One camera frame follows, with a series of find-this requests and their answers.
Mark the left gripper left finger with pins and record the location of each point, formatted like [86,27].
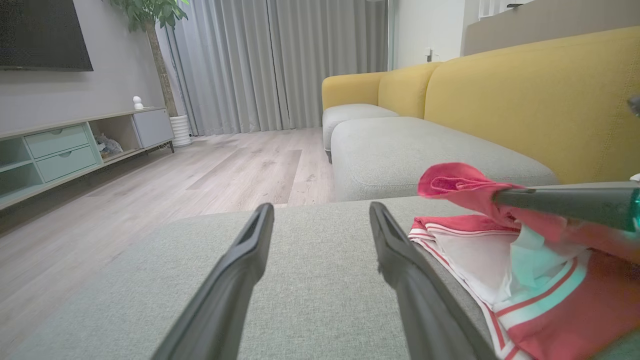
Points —
[220,300]

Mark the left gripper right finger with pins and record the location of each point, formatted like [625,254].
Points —
[425,310]

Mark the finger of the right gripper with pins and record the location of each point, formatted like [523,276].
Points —
[575,202]

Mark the red shorts with white trim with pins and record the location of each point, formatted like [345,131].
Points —
[575,320]

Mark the large grey sofa seat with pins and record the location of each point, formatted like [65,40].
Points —
[320,280]

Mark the wide yellow sofa backrest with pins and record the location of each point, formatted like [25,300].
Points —
[540,100]

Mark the grey sofa back cushion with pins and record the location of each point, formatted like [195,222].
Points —
[400,150]

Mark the white ribbed plant pot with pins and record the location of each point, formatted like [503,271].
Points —
[181,131]

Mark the grey counter partition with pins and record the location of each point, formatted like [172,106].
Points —
[550,25]

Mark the grey soft toy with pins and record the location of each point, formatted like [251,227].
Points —
[109,146]

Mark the narrow yellow sofa backrest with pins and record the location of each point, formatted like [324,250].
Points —
[405,90]

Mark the pale green TV cabinet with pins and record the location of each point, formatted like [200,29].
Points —
[65,162]

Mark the grey sofa seat cushion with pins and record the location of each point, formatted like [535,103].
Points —
[350,115]

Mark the small white figurine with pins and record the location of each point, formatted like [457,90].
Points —
[137,104]

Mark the yellow sofa armrest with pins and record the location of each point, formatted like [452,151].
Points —
[350,87]

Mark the green indoor tree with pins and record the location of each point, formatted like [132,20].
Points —
[159,65]

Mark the grey pleated curtain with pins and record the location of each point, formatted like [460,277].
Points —
[275,60]

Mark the black wall television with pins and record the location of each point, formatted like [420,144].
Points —
[40,30]

